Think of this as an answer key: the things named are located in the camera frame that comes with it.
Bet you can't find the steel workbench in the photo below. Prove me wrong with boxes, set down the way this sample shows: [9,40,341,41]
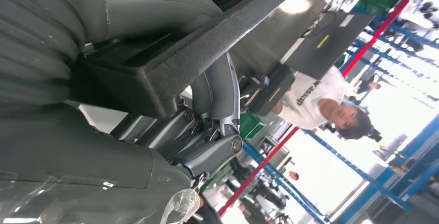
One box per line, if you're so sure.
[228,0,347,79]

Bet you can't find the blue steel shelf rack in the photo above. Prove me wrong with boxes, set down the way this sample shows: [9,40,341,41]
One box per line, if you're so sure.
[338,6,439,83]
[241,112,439,224]

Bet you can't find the black cable bundle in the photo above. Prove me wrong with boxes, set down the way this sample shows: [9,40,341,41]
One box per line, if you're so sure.
[301,10,339,38]

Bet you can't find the red barrier belt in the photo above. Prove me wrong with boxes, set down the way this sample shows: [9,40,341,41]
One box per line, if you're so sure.
[217,0,433,218]

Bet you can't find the grey laptop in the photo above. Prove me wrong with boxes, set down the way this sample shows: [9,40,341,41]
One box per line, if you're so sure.
[286,11,375,81]

